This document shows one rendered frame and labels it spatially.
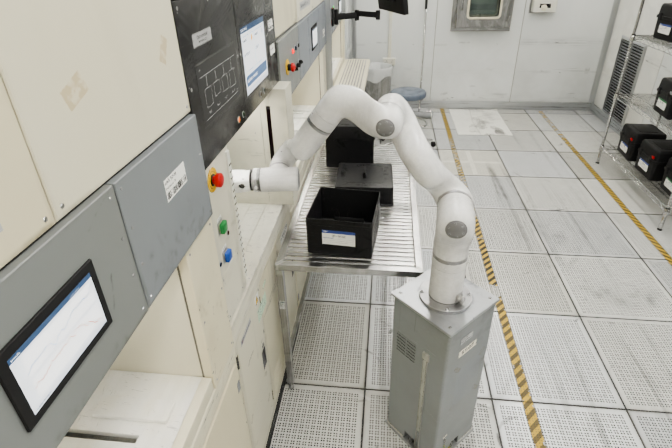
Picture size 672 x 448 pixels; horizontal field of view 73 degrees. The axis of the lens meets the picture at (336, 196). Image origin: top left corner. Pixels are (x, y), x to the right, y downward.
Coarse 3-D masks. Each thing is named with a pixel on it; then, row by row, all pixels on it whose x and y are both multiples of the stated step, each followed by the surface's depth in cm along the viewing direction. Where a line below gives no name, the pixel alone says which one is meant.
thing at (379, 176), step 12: (348, 168) 240; (360, 168) 240; (372, 168) 239; (384, 168) 239; (336, 180) 229; (348, 180) 228; (360, 180) 228; (372, 180) 227; (384, 180) 227; (384, 192) 222; (384, 204) 225
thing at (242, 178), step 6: (234, 174) 156; (240, 174) 156; (246, 174) 156; (234, 180) 154; (240, 180) 153; (246, 180) 154; (234, 186) 153; (240, 186) 155; (246, 186) 154; (240, 192) 155
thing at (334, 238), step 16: (320, 192) 207; (336, 192) 207; (352, 192) 205; (368, 192) 204; (320, 208) 210; (336, 208) 211; (352, 208) 209; (368, 208) 208; (320, 224) 184; (336, 224) 182; (352, 224) 181; (368, 224) 179; (320, 240) 188; (336, 240) 186; (352, 240) 185; (368, 240) 183; (352, 256) 189; (368, 256) 187
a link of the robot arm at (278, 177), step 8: (264, 168) 156; (272, 168) 156; (280, 168) 156; (288, 168) 156; (296, 168) 156; (264, 176) 154; (272, 176) 154; (280, 176) 154; (288, 176) 154; (296, 176) 154; (264, 184) 154; (272, 184) 154; (280, 184) 154; (288, 184) 154; (296, 184) 154
